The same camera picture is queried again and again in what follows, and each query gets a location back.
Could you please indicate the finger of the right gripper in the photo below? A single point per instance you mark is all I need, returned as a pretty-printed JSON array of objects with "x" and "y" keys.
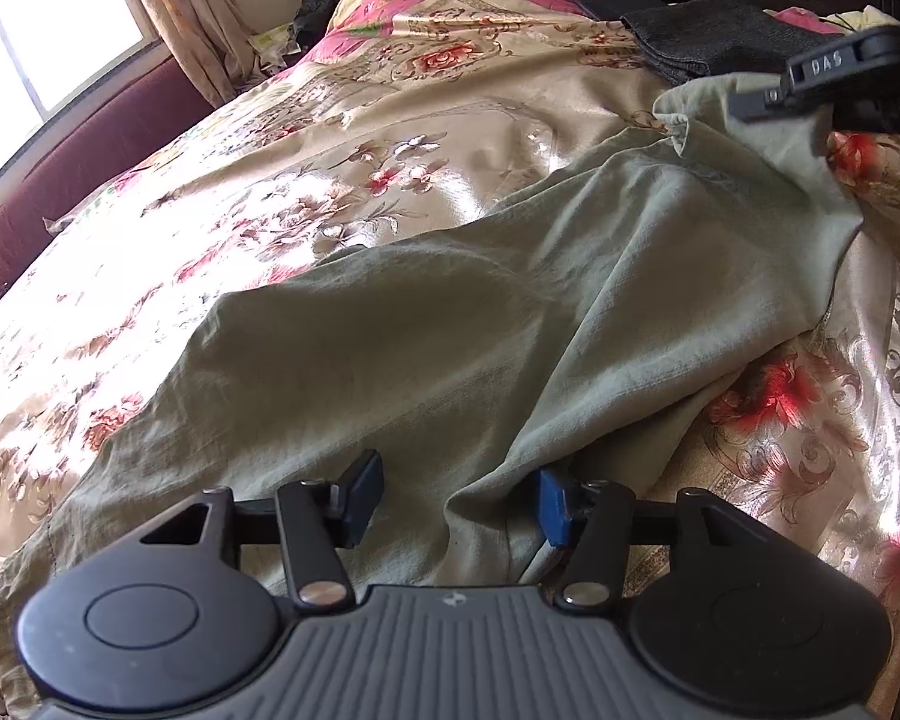
[{"x": 774, "y": 103}]

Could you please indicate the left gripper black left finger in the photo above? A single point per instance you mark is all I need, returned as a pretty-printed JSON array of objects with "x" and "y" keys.
[{"x": 310, "y": 520}]

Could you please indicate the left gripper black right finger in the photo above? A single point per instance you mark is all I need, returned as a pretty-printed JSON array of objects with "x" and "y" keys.
[{"x": 597, "y": 524}]

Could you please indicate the sage green pants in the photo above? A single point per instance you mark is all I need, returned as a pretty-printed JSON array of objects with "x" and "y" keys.
[{"x": 641, "y": 276}]

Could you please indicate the folded black garment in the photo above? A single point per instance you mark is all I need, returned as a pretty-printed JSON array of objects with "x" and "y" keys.
[{"x": 686, "y": 45}]

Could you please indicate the dark folded cloth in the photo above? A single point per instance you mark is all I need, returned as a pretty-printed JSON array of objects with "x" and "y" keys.
[{"x": 613, "y": 10}]

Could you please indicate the floral satin bedspread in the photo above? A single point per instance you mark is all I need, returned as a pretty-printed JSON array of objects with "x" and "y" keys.
[{"x": 411, "y": 116}]

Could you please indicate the black bag on nightstand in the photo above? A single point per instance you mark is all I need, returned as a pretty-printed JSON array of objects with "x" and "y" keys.
[{"x": 311, "y": 22}]

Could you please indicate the beige curtain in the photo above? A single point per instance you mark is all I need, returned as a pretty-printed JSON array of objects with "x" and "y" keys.
[{"x": 210, "y": 41}]

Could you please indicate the window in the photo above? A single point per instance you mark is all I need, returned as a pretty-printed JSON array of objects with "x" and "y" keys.
[{"x": 53, "y": 50}]

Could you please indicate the maroon padded bed rail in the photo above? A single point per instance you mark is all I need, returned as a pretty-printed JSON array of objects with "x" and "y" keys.
[{"x": 138, "y": 121}]

